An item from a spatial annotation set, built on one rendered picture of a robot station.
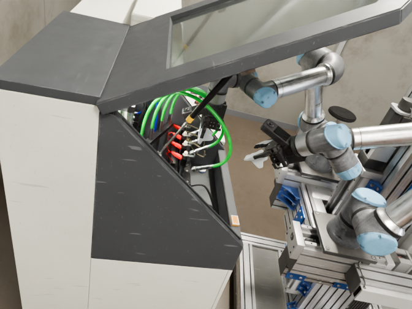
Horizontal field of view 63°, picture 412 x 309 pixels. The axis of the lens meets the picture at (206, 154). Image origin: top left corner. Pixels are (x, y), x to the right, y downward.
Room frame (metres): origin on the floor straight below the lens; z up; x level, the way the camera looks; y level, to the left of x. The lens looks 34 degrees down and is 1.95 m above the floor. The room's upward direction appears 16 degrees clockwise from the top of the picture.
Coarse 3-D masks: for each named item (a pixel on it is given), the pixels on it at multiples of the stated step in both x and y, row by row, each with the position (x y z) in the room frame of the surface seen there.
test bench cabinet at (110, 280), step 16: (96, 272) 0.79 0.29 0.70; (112, 272) 0.80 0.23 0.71; (128, 272) 0.82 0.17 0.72; (144, 272) 0.83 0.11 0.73; (160, 272) 0.85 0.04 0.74; (176, 272) 0.86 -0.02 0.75; (192, 272) 0.88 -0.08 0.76; (208, 272) 0.89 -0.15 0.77; (224, 272) 0.91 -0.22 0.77; (96, 288) 0.79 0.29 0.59; (112, 288) 0.81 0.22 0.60; (128, 288) 0.82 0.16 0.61; (144, 288) 0.84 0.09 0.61; (160, 288) 0.85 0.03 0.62; (176, 288) 0.87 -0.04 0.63; (192, 288) 0.88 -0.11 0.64; (208, 288) 0.90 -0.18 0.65; (96, 304) 0.79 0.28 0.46; (112, 304) 0.81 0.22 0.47; (128, 304) 0.82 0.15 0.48; (144, 304) 0.84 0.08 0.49; (160, 304) 0.86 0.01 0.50; (176, 304) 0.87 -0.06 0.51; (192, 304) 0.89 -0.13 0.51; (208, 304) 0.91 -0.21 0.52
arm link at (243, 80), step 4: (240, 76) 1.23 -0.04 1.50; (244, 76) 1.23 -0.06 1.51; (248, 76) 1.22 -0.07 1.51; (252, 76) 1.22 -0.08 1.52; (256, 76) 1.28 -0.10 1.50; (240, 80) 1.22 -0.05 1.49; (244, 80) 1.21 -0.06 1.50; (248, 80) 1.20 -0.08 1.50; (236, 84) 1.21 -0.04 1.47; (240, 84) 1.22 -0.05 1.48; (244, 84) 1.20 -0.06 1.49; (240, 88) 1.22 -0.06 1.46; (244, 88) 1.20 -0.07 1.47; (244, 92) 1.20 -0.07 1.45
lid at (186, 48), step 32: (224, 0) 1.49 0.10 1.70; (256, 0) 1.40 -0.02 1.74; (288, 0) 1.29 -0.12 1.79; (320, 0) 1.20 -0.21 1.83; (352, 0) 1.12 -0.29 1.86; (384, 0) 1.00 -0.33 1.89; (128, 32) 1.37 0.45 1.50; (160, 32) 1.25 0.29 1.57; (192, 32) 1.21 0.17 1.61; (224, 32) 1.12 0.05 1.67; (256, 32) 1.05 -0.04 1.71; (288, 32) 0.94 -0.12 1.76; (320, 32) 0.89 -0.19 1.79; (352, 32) 0.90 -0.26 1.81; (128, 64) 0.99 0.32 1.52; (160, 64) 0.93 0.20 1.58; (192, 64) 0.87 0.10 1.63; (224, 64) 0.83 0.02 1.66; (256, 64) 0.85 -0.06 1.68; (128, 96) 0.78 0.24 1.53; (160, 96) 0.80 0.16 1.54
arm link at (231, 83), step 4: (236, 76) 1.22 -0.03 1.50; (216, 80) 1.18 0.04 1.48; (232, 80) 1.20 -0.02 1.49; (236, 80) 1.21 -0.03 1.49; (212, 84) 1.18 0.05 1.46; (216, 84) 1.18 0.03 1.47; (228, 84) 1.19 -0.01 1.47; (232, 84) 1.20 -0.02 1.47; (208, 88) 1.20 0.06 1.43; (212, 88) 1.18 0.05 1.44; (224, 88) 1.18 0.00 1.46; (220, 92) 1.18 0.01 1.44; (224, 92) 1.19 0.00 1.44
